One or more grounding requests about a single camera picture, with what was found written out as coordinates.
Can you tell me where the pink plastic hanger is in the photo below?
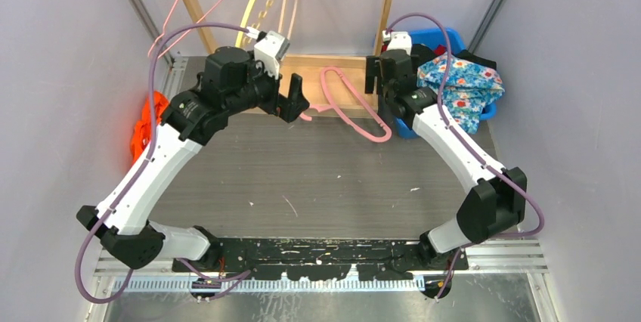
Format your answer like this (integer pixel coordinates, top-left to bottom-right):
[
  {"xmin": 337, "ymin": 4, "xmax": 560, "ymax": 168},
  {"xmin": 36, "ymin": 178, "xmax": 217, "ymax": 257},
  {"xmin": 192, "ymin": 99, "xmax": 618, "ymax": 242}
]
[{"xmin": 291, "ymin": 66, "xmax": 392, "ymax": 144}]

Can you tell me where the orange cloth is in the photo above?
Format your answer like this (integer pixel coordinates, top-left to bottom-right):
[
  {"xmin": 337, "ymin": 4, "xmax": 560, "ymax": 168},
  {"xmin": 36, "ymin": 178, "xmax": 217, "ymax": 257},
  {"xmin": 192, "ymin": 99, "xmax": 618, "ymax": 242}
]
[{"xmin": 129, "ymin": 91, "xmax": 169, "ymax": 164}]

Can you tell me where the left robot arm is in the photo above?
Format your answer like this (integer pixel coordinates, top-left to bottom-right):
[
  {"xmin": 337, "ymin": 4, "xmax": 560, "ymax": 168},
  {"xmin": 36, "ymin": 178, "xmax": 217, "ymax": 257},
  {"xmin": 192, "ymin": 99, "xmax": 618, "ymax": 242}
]
[{"xmin": 76, "ymin": 47, "xmax": 309, "ymax": 271}]

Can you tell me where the black skirt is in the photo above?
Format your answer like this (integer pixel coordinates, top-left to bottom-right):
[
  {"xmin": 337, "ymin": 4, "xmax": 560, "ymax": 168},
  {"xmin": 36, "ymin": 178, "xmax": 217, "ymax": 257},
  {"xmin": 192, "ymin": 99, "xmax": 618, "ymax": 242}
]
[{"xmin": 410, "ymin": 43, "xmax": 497, "ymax": 71}]

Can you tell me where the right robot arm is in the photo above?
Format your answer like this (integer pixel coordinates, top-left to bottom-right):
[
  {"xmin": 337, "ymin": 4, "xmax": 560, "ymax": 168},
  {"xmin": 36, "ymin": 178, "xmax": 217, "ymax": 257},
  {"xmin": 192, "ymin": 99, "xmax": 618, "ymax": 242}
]
[{"xmin": 364, "ymin": 49, "xmax": 527, "ymax": 270}]

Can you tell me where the blue floral skirt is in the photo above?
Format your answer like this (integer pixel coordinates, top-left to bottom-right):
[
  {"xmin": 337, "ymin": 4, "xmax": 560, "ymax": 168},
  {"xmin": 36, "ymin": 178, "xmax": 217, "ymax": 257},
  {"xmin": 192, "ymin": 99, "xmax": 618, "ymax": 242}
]
[{"xmin": 417, "ymin": 50, "xmax": 505, "ymax": 134}]

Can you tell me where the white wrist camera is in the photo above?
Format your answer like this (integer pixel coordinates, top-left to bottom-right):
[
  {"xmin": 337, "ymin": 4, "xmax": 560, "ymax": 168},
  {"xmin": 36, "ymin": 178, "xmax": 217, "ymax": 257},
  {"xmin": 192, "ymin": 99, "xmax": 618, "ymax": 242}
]
[
  {"xmin": 381, "ymin": 30, "xmax": 413, "ymax": 55},
  {"xmin": 246, "ymin": 26, "xmax": 290, "ymax": 79}
]

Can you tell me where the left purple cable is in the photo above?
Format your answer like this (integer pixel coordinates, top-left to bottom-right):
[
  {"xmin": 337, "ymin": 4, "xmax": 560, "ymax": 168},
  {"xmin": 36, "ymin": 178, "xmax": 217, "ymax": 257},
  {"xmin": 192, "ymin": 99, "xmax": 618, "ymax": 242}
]
[{"xmin": 73, "ymin": 22, "xmax": 262, "ymax": 305}]

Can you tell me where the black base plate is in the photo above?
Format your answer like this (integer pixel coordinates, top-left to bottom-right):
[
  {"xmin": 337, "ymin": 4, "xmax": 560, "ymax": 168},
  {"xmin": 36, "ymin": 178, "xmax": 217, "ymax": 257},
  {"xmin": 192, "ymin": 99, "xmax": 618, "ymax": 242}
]
[{"xmin": 192, "ymin": 237, "xmax": 469, "ymax": 281}]

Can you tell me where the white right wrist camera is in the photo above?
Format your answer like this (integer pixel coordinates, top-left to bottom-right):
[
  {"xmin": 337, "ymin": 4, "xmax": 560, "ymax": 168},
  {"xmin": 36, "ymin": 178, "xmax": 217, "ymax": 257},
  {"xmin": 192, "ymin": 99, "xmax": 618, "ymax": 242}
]
[{"xmin": 381, "ymin": 30, "xmax": 413, "ymax": 55}]

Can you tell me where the cream plastic hanger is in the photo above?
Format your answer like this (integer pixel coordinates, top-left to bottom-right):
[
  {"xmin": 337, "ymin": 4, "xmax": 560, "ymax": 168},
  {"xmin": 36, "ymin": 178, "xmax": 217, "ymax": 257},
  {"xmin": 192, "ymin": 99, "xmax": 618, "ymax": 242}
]
[{"xmin": 234, "ymin": 0, "xmax": 287, "ymax": 51}]

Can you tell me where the aluminium rail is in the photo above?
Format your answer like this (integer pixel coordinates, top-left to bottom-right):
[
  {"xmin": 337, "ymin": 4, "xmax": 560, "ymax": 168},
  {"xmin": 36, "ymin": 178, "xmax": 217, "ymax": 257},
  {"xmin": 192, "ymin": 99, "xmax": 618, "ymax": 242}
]
[{"xmin": 94, "ymin": 238, "xmax": 548, "ymax": 299}]

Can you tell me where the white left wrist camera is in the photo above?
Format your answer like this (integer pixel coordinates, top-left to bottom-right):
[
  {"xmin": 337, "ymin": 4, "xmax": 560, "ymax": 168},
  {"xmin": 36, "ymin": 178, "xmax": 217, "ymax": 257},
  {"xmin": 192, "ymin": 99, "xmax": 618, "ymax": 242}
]
[{"xmin": 246, "ymin": 26, "xmax": 290, "ymax": 79}]

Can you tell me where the blue plastic bin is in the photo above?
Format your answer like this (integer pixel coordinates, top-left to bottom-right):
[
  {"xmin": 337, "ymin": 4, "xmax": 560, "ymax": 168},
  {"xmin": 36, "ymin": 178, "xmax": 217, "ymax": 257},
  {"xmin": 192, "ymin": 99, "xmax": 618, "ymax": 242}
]
[{"xmin": 409, "ymin": 28, "xmax": 497, "ymax": 122}]

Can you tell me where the red pleated skirt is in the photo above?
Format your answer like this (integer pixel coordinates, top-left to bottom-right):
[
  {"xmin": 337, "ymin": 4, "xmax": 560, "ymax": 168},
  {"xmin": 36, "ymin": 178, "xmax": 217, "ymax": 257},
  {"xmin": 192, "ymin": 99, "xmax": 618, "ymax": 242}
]
[{"xmin": 434, "ymin": 45, "xmax": 447, "ymax": 56}]

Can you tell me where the pink wire hanger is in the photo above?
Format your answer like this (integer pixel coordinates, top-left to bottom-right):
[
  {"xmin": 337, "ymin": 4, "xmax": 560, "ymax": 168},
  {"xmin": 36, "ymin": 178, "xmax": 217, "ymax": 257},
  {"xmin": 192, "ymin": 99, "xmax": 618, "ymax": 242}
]
[{"xmin": 147, "ymin": 0, "xmax": 256, "ymax": 60}]

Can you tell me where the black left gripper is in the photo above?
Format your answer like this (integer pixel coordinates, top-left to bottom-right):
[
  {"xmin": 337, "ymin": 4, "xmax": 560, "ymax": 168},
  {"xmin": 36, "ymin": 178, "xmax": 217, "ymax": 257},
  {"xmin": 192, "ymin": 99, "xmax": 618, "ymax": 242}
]
[{"xmin": 225, "ymin": 52, "xmax": 309, "ymax": 123}]

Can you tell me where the wooden clothes rack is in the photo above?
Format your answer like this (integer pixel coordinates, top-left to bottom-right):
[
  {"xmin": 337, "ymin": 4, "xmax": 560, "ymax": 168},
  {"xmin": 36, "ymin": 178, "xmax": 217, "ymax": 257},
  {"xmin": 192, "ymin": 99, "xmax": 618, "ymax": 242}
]
[{"xmin": 163, "ymin": 0, "xmax": 401, "ymax": 119}]

